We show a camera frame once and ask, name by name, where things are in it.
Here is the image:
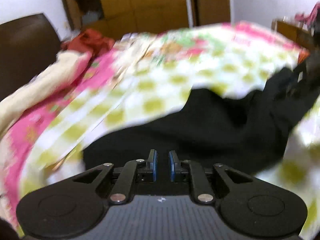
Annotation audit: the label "brown wooden door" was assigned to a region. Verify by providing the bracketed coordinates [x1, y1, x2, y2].
[195, 0, 231, 25]

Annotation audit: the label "rust red cloth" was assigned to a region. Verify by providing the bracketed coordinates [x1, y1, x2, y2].
[61, 29, 115, 57]

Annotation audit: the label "red gold bag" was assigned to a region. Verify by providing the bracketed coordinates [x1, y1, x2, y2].
[297, 49, 310, 64]

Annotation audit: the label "black pants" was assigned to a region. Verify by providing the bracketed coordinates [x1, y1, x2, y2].
[84, 68, 319, 194]

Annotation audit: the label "dark brown headboard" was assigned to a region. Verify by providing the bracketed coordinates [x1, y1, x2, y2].
[0, 14, 61, 100]

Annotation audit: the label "wooden side table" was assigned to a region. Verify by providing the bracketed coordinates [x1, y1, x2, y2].
[271, 19, 316, 50]

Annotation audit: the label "pink clothes pile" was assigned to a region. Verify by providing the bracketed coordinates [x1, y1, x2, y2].
[294, 2, 320, 28]

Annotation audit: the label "cream pink quilt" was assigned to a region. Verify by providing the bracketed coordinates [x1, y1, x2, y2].
[1, 50, 92, 137]

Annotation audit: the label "brown wooden wardrobe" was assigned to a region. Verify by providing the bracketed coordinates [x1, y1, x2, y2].
[62, 0, 194, 38]

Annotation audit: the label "colourful checkered bed sheet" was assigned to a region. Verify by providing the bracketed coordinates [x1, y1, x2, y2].
[1, 22, 319, 239]

